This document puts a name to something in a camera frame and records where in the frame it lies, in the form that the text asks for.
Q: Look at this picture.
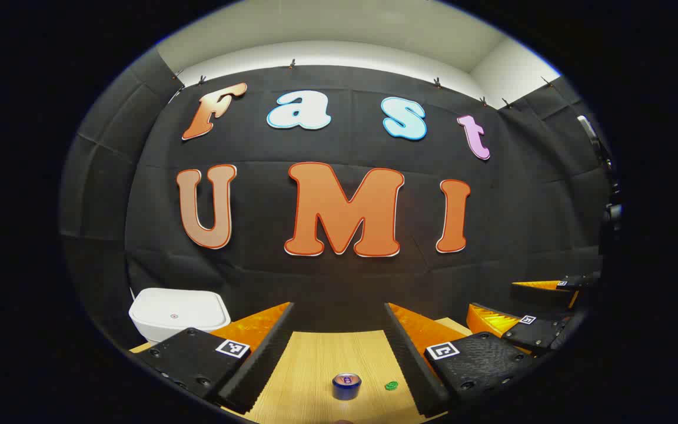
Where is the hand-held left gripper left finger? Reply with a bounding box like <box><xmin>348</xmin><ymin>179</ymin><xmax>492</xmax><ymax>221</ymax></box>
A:
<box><xmin>133</xmin><ymin>302</ymin><xmax>295</xmax><ymax>415</ymax></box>

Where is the blue pop can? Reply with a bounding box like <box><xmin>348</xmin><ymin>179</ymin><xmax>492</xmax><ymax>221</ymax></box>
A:
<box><xmin>332</xmin><ymin>373</ymin><xmax>362</xmax><ymax>401</ymax></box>

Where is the white desktop garbage bin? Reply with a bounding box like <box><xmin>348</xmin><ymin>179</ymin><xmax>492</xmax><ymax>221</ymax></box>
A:
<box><xmin>129</xmin><ymin>288</ymin><xmax>231</xmax><ymax>345</ymax></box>

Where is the black backdrop cloth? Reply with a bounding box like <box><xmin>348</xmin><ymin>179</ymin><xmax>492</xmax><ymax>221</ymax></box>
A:
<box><xmin>59</xmin><ymin>47</ymin><xmax>616</xmax><ymax>354</ymax></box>

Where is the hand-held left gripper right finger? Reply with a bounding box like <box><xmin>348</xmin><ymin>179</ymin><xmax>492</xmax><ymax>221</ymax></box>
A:
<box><xmin>383</xmin><ymin>303</ymin><xmax>543</xmax><ymax>419</ymax></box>

